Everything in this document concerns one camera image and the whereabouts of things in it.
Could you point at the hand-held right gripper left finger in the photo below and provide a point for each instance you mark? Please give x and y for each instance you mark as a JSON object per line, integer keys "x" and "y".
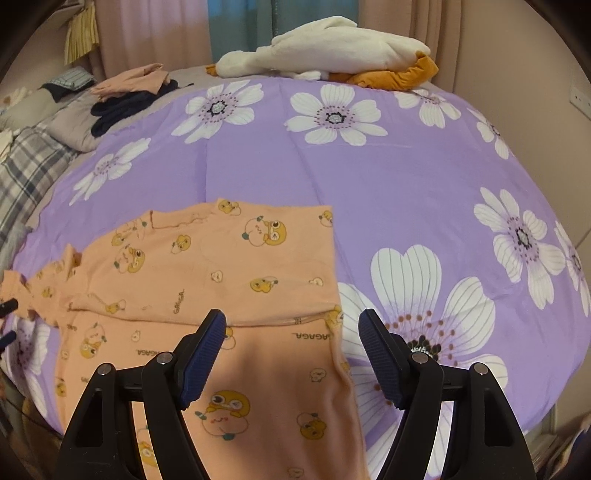
{"x": 203, "y": 360}

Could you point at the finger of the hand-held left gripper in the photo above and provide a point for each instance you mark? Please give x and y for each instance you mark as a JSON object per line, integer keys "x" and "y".
{"x": 7, "y": 306}
{"x": 5, "y": 340}

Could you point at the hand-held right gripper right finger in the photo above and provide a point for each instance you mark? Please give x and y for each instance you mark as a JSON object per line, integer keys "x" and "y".
{"x": 381, "y": 360}

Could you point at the peach cartoon print baby garment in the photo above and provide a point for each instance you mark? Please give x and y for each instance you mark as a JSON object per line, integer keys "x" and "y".
{"x": 207, "y": 263}

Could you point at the plaid blanket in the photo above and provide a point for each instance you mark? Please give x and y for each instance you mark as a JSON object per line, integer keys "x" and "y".
{"x": 27, "y": 170}

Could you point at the purple floral bedsheet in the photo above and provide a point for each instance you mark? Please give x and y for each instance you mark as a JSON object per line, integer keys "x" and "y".
{"x": 369, "y": 184}

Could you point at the grey blanket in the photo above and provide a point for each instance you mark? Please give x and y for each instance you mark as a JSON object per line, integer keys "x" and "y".
{"x": 76, "y": 127}

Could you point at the stack of papers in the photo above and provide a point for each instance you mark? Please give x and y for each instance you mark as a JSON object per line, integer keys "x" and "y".
{"x": 556, "y": 447}

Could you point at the beige pillow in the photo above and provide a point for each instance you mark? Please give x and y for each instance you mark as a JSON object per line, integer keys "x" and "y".
{"x": 27, "y": 108}

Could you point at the dark navy garment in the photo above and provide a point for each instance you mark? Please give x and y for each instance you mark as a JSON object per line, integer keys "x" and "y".
{"x": 120, "y": 110}

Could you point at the striped pillow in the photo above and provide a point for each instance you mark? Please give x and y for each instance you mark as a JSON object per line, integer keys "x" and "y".
{"x": 69, "y": 78}

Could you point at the folded peach garment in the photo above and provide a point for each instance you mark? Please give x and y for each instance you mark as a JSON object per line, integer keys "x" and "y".
{"x": 134, "y": 83}

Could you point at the yellow striped hanging cloth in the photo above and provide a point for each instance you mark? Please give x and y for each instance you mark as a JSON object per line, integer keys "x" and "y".
{"x": 81, "y": 39}

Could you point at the pink curtain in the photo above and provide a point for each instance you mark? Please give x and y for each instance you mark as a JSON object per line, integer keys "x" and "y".
{"x": 147, "y": 32}
{"x": 429, "y": 23}

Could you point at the white goose plush toy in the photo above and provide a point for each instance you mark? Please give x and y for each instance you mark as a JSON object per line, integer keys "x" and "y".
{"x": 346, "y": 50}

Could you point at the blue curtain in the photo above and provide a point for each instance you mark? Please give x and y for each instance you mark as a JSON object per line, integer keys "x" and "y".
{"x": 240, "y": 23}

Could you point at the white wall power socket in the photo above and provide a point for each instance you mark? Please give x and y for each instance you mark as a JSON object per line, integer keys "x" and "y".
{"x": 581, "y": 100}

